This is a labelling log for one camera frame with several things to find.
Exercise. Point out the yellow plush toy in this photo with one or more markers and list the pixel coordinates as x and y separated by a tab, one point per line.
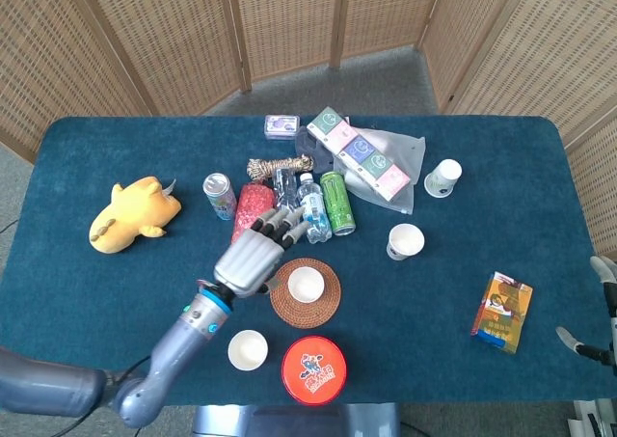
130	215

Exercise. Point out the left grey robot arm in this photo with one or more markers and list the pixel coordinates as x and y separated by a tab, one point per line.
178	350

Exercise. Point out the yellow orange snack box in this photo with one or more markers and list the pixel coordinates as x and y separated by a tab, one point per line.
501	311

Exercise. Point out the small white cup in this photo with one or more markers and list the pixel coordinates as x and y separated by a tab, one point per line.
305	285
248	350

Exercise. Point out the clear plastic zip bag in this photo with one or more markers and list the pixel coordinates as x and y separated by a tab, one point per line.
410	152

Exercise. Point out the blue label water bottle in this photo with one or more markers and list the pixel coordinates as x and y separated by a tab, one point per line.
315	205

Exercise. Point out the pastel drink can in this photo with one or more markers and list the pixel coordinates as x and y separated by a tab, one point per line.
221	198

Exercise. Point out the small purple plastic box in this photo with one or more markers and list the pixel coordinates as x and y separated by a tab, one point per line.
282	127

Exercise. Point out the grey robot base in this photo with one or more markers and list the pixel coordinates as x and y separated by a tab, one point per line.
294	420

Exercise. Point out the white equipment frame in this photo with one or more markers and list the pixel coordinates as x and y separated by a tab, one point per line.
590	420

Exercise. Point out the round woven rattan coaster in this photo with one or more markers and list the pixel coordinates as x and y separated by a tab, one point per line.
308	317

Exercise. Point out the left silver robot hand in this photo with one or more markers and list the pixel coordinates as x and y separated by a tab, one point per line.
248	261

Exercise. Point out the woven bamboo folding screen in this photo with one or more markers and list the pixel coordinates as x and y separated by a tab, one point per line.
159	36

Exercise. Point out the red round tin lid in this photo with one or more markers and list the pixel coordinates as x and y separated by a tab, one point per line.
314	370

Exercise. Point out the blue felt table cover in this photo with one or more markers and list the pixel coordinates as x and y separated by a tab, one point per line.
434	302

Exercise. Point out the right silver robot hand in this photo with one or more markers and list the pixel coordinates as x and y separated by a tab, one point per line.
613	321

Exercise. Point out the empty clear plastic bottle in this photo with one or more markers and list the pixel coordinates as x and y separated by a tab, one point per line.
285	188

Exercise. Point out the colourful tissue pack strip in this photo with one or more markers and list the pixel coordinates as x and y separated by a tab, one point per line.
359	151

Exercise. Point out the green energy drink can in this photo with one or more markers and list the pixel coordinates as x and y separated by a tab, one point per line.
337	203

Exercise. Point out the paper cup with green print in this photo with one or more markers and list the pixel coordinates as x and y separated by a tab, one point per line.
442	179

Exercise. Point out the paper cup with dark print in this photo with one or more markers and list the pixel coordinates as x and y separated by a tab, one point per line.
406	241

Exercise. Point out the red mesh tube package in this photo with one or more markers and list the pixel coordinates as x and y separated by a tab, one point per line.
250	203

